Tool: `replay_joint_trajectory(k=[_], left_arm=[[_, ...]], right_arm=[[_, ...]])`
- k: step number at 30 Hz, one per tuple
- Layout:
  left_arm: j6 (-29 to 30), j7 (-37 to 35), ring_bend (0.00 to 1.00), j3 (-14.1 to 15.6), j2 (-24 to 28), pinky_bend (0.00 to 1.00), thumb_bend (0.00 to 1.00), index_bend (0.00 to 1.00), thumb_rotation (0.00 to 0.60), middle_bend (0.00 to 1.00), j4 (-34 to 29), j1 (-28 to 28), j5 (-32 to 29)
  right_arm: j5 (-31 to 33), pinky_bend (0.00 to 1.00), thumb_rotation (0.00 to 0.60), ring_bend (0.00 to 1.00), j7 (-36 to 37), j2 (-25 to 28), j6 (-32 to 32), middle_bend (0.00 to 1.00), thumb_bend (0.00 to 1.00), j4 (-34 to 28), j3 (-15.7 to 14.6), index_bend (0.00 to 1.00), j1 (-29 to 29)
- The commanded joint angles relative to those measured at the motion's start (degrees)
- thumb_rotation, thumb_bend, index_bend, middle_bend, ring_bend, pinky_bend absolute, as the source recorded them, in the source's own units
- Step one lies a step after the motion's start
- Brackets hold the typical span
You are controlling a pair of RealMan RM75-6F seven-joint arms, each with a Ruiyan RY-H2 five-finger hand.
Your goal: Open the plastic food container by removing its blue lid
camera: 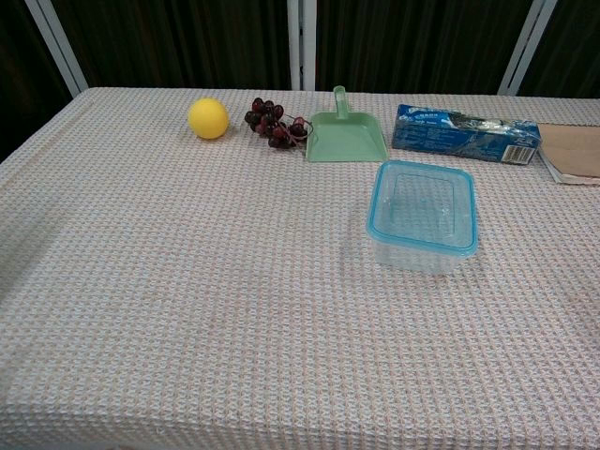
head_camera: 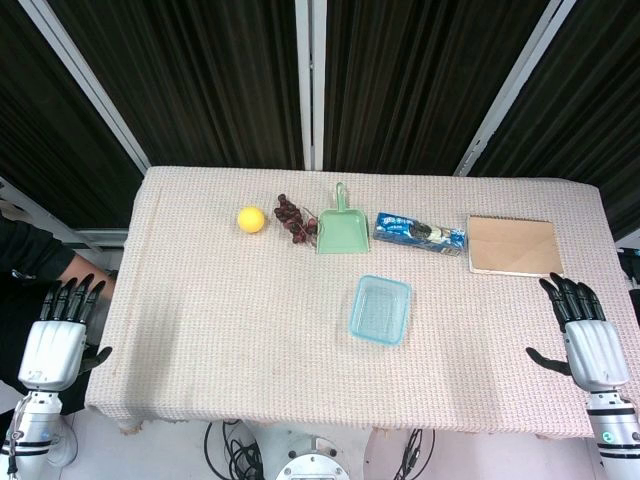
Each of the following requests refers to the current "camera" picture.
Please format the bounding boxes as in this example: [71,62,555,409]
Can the clear container blue rim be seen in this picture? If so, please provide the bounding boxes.
[365,159,479,258]

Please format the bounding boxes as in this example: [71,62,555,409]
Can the blue cling wrap box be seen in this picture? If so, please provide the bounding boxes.
[391,103,543,165]

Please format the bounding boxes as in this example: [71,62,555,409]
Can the green plastic dustpan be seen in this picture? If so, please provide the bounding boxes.
[305,85,390,164]

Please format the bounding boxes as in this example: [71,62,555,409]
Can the beige waffle-weave tablecloth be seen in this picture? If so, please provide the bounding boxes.
[0,86,600,450]

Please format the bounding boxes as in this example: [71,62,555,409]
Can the dark red grape bunch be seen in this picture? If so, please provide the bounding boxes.
[244,97,314,150]

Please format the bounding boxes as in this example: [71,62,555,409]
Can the yellow ball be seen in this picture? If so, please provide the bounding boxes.
[187,97,231,141]

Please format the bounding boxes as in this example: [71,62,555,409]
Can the brown cardboard sheet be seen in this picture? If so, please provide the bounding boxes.
[536,122,600,187]

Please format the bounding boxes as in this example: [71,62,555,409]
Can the white metal frame post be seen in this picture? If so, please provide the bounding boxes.
[497,0,559,97]
[23,0,89,98]
[286,0,319,92]

